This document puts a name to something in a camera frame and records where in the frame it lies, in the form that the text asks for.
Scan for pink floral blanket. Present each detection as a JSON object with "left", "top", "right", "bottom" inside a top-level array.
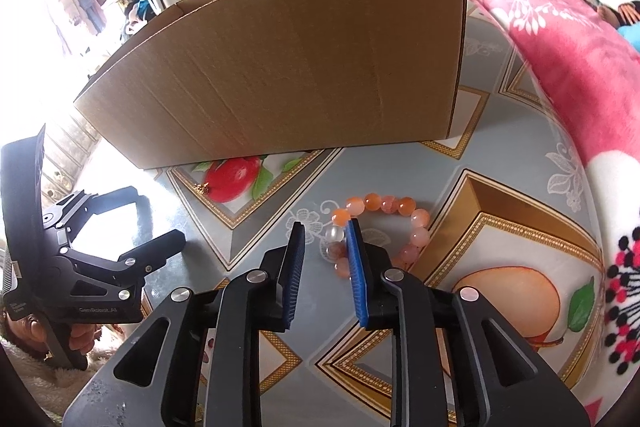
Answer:
[{"left": 462, "top": 0, "right": 640, "bottom": 423}]

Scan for fruit print tablecloth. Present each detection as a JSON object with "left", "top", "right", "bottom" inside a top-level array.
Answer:
[{"left": 140, "top": 2, "right": 606, "bottom": 427}]

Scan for person's left hand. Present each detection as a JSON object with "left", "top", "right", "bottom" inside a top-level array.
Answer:
[{"left": 2, "top": 314, "right": 101, "bottom": 354}]

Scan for pile of clothes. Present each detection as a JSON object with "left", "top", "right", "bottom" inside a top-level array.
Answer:
[{"left": 122, "top": 0, "right": 161, "bottom": 42}]

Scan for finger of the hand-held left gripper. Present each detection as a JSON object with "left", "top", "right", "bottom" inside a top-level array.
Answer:
[
  {"left": 65, "top": 229, "right": 187, "bottom": 303},
  {"left": 42, "top": 186, "right": 152, "bottom": 235}
]

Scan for hanging clothes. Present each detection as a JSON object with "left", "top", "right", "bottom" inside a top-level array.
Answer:
[{"left": 47, "top": 0, "right": 118, "bottom": 58}]

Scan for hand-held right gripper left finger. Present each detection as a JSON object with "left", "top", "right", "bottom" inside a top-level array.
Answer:
[{"left": 62, "top": 222, "right": 306, "bottom": 427}]

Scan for white green fleece blanket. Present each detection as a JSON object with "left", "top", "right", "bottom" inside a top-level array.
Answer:
[{"left": 0, "top": 339, "right": 108, "bottom": 413}]

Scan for orange pink bead bracelet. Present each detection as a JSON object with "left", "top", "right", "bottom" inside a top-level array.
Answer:
[{"left": 324, "top": 193, "right": 432, "bottom": 279}]

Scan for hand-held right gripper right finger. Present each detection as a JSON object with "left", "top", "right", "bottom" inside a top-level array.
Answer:
[{"left": 347, "top": 219, "right": 591, "bottom": 427}]

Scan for blue cartoon blanket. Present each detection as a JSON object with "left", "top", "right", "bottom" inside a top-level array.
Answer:
[{"left": 617, "top": 23, "right": 640, "bottom": 48}]

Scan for brown cardboard box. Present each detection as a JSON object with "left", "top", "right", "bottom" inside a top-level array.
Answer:
[{"left": 74, "top": 0, "right": 468, "bottom": 171}]

